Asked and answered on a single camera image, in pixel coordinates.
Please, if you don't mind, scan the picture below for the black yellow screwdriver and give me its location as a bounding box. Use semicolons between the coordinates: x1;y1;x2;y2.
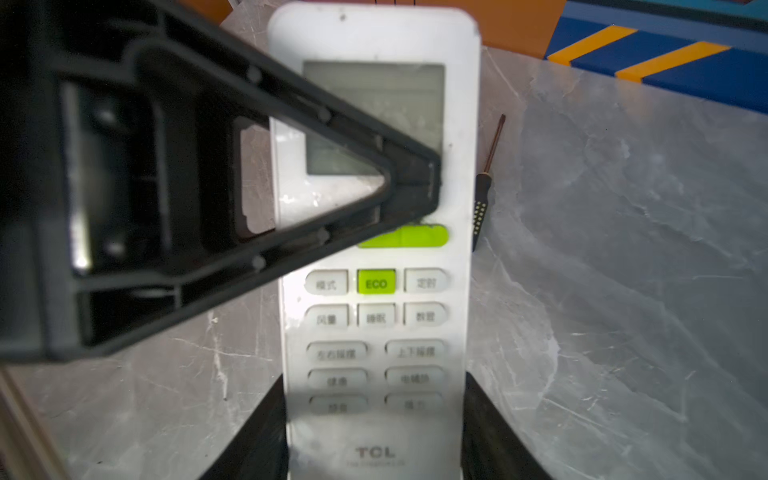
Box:
472;114;506;251

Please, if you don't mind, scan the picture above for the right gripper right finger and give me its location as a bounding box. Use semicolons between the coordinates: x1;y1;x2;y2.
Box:
461;372;552;480

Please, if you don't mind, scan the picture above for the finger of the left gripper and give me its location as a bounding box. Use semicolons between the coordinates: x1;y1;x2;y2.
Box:
1;1;442;363

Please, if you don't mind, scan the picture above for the white TCL remote control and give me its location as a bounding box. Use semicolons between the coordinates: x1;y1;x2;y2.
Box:
268;2;481;479

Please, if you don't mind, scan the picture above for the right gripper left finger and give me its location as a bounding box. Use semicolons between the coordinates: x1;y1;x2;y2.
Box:
199;375;288;480

